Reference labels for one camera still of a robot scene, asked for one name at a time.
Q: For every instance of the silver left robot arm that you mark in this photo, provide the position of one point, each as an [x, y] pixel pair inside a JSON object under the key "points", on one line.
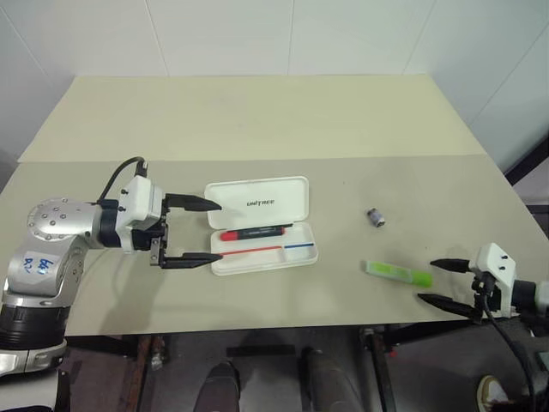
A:
{"points": [[51, 223]]}

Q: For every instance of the white hinged pencil case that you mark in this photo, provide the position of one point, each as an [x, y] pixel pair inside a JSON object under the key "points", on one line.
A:
{"points": [[257, 201]]}

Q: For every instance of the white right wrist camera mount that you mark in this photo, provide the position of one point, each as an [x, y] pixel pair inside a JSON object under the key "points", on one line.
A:
{"points": [[504, 266]]}

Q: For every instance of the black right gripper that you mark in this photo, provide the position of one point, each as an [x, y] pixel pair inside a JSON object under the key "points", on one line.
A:
{"points": [[489, 298]]}

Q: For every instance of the small grey blue cylinder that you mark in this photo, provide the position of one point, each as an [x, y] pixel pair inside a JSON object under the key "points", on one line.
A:
{"points": [[376, 217]]}

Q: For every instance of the black tape strip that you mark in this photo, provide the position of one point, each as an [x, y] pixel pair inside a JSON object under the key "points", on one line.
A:
{"points": [[261, 350]]}

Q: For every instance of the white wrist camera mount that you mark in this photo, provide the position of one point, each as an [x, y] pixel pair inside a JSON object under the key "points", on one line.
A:
{"points": [[139, 201], [504, 266]]}

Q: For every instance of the green marker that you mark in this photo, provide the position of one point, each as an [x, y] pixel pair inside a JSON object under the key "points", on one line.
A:
{"points": [[399, 274]]}

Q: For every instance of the thin red blue stick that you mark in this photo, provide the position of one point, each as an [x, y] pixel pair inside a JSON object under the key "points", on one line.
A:
{"points": [[257, 250]]}

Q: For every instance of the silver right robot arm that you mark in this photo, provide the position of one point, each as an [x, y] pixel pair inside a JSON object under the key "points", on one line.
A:
{"points": [[534, 294]]}

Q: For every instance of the white orange shoe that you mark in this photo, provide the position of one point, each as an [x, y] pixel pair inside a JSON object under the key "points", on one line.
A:
{"points": [[493, 392]]}

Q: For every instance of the rusty metal table leg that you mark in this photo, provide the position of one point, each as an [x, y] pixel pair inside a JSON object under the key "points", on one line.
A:
{"points": [[148, 369], [379, 365]]}

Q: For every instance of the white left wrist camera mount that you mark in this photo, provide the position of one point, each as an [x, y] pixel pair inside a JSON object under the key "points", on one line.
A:
{"points": [[139, 201]]}

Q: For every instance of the red and black marker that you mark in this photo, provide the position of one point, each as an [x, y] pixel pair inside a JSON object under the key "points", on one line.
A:
{"points": [[253, 233]]}

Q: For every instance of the black metal frame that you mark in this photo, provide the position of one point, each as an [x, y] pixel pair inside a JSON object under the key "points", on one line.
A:
{"points": [[529, 184]]}

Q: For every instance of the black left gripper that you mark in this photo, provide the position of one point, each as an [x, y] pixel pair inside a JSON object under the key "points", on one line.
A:
{"points": [[156, 234]]}

